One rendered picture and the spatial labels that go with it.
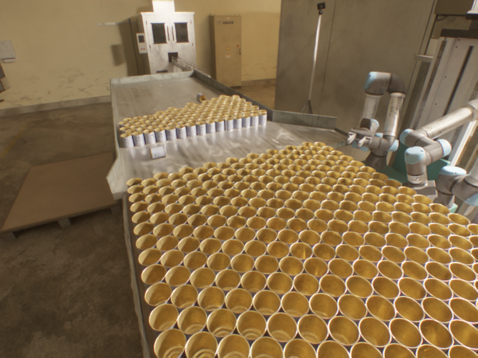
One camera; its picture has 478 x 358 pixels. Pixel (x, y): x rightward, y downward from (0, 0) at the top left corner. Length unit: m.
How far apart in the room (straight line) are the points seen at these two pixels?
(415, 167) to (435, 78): 0.82
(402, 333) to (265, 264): 0.38
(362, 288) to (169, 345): 0.52
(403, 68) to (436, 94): 1.20
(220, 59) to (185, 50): 1.66
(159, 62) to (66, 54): 2.42
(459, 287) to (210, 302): 0.69
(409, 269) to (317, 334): 0.35
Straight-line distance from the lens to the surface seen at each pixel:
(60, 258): 2.81
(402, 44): 3.19
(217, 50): 7.71
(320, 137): 1.89
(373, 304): 0.80
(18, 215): 3.39
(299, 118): 2.06
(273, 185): 1.12
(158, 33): 6.20
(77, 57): 7.65
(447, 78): 1.99
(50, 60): 7.73
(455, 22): 2.79
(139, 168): 1.51
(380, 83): 1.87
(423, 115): 2.01
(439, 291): 0.91
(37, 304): 2.56
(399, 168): 2.11
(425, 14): 3.11
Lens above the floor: 1.78
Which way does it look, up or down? 32 degrees down
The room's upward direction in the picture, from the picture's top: straight up
